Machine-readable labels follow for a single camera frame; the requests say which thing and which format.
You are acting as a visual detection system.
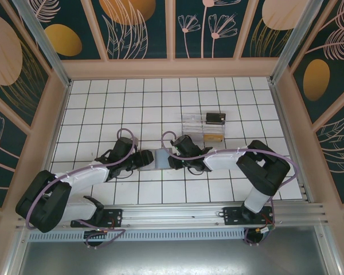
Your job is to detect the left aluminium corner post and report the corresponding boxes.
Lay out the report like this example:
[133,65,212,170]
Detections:
[11,0,73,88]

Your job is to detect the clear acrylic card organizer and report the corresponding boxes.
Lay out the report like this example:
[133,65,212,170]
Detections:
[181,113,228,144]

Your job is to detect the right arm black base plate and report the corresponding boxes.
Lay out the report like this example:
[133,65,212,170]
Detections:
[222,206,276,227]

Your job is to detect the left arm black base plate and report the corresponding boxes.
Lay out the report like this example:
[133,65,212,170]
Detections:
[71,209,124,229]

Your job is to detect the aluminium side rail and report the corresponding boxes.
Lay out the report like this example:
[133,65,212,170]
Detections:
[269,80,315,203]
[41,80,73,176]

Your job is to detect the grey metal sheet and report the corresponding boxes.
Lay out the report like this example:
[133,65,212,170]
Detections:
[5,226,342,275]

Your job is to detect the grey card holder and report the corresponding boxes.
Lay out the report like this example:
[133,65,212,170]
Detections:
[136,148,173,172]

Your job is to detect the aluminium corner post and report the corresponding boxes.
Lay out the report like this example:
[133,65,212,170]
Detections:
[269,0,333,85]
[11,0,73,88]

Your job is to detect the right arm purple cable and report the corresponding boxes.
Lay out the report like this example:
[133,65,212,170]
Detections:
[161,131,301,248]

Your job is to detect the right aluminium corner post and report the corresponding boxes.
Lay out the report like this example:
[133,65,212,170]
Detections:
[269,0,333,85]

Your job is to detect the tan wooden block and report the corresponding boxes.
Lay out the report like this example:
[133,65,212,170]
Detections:
[203,133,224,143]

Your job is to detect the aluminium front rail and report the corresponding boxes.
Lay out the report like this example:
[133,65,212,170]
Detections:
[15,202,330,231]

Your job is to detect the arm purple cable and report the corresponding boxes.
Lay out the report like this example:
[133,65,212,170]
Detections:
[161,131,301,248]
[25,128,139,249]

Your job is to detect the black card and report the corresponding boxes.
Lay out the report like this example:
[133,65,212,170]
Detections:
[205,112,227,125]

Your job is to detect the slotted grey cable duct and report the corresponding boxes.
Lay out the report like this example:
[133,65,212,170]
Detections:
[26,230,247,242]

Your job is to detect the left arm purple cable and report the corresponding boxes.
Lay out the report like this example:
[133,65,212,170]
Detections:
[25,128,139,249]

